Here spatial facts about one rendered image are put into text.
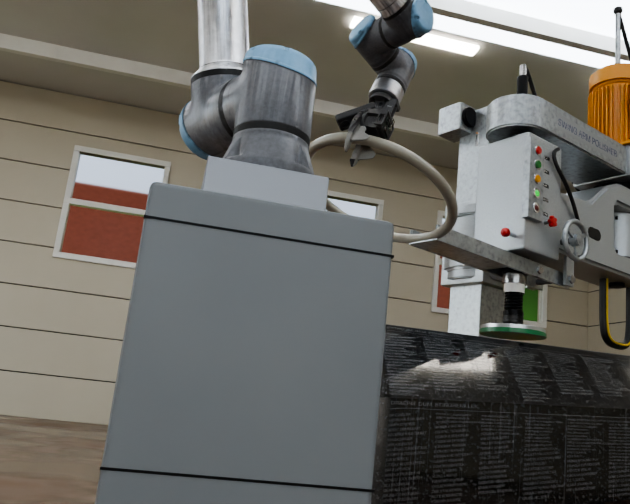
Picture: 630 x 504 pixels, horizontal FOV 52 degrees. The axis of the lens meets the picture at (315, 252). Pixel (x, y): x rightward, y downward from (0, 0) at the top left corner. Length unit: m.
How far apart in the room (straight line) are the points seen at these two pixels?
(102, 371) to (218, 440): 7.24
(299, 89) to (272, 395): 0.58
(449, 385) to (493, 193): 0.77
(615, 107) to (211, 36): 2.01
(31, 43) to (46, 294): 2.85
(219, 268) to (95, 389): 7.25
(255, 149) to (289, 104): 0.12
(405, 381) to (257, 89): 0.97
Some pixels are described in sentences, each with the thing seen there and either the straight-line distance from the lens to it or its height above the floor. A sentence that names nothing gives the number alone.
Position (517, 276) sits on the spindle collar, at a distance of 2.31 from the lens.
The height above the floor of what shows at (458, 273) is 1.19.
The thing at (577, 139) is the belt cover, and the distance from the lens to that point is 2.61.
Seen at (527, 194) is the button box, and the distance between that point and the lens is 2.26.
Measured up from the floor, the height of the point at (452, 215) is 1.09.
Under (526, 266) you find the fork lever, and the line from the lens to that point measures 2.31.
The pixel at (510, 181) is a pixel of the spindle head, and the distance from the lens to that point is 2.34.
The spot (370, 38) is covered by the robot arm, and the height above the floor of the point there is 1.49.
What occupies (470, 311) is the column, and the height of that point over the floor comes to 1.02.
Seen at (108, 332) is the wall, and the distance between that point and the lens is 8.23.
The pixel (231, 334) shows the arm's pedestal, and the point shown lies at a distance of 0.99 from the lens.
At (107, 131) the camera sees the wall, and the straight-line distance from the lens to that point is 8.80.
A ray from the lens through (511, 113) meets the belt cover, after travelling 2.42.
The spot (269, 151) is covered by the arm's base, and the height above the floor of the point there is 0.97.
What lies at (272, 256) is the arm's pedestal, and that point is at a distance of 1.01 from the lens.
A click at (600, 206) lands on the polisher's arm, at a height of 1.37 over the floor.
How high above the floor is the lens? 0.55
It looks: 13 degrees up
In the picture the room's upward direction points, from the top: 6 degrees clockwise
